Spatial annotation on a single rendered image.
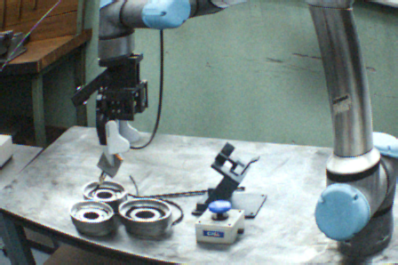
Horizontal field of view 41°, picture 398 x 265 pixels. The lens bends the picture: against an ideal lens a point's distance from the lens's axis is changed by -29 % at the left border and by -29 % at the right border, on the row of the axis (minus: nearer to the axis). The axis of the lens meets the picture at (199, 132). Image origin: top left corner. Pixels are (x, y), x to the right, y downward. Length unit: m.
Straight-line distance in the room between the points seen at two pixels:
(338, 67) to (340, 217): 0.23
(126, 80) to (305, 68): 1.66
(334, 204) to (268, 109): 1.99
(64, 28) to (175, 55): 0.63
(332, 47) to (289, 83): 1.96
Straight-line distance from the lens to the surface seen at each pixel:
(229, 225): 1.22
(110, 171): 1.31
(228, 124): 2.99
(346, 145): 0.93
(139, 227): 1.27
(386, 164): 1.05
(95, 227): 1.26
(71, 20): 3.08
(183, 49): 2.96
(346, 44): 0.90
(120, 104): 1.24
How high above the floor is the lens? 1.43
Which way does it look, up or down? 21 degrees down
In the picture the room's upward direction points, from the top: 3 degrees counter-clockwise
